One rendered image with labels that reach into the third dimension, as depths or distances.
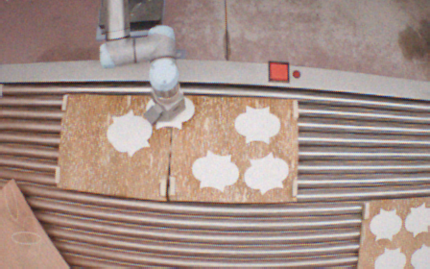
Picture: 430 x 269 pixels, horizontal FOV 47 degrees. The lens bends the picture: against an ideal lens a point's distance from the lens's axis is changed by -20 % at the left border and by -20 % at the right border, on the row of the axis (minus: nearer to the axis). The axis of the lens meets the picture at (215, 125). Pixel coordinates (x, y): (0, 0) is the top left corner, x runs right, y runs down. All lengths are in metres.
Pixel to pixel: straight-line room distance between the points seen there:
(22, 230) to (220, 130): 0.82
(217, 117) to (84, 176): 0.50
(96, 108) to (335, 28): 1.66
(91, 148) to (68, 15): 1.49
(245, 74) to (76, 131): 0.62
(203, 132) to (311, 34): 1.38
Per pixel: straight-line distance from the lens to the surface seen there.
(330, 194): 1.97
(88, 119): 2.02
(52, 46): 3.27
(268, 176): 1.93
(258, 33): 3.15
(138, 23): 2.14
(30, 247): 1.89
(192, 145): 1.95
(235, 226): 1.92
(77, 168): 1.99
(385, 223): 1.99
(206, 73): 2.06
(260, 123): 1.97
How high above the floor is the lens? 2.82
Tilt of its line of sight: 73 degrees down
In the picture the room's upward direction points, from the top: 1 degrees clockwise
